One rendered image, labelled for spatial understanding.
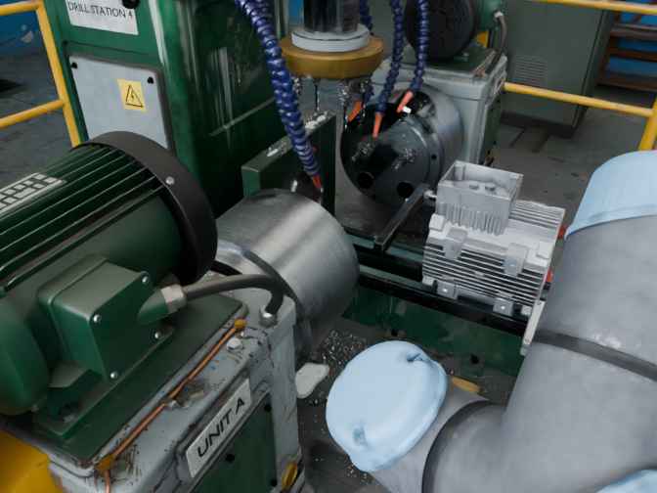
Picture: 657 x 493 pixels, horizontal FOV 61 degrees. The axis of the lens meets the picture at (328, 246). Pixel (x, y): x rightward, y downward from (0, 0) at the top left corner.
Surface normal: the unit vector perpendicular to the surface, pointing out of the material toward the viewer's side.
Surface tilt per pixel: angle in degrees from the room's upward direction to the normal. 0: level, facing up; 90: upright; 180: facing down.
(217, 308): 0
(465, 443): 35
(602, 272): 49
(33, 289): 55
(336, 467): 0
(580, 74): 90
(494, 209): 90
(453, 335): 90
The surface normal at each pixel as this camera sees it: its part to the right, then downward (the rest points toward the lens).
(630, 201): -0.69, -0.42
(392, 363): -0.58, -0.66
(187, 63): 0.89, 0.26
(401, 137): -0.46, 0.50
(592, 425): -0.37, -0.28
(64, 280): 0.00, -0.82
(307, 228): 0.47, -0.56
